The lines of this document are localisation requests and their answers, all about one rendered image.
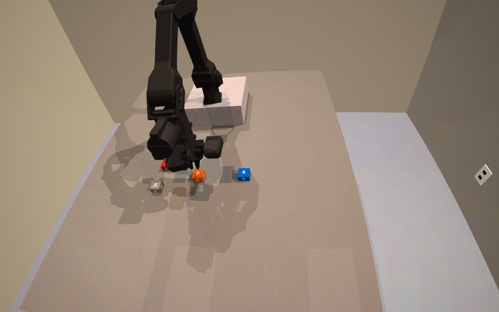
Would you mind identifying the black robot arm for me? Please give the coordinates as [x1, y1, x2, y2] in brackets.
[146, 0, 223, 172]

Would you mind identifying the blue block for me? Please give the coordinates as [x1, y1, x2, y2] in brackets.
[237, 168, 250, 181]

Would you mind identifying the red block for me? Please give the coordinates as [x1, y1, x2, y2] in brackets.
[161, 159, 170, 171]

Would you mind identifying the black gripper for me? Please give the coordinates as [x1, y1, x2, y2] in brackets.
[179, 122, 223, 169]

